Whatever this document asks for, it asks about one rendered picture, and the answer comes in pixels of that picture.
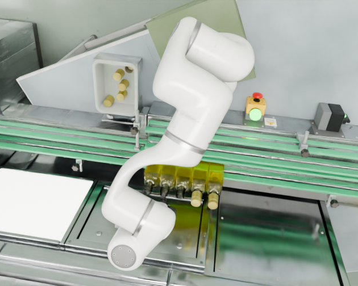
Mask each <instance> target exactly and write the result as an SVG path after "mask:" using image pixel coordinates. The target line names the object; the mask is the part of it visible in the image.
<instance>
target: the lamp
mask: <svg viewBox="0 0 358 286"><path fill-rule="evenodd" d="M249 115H250V118H251V119H252V120H259V119H260V118H261V110H260V109H258V108H253V109H251V110H250V112H249Z"/></svg>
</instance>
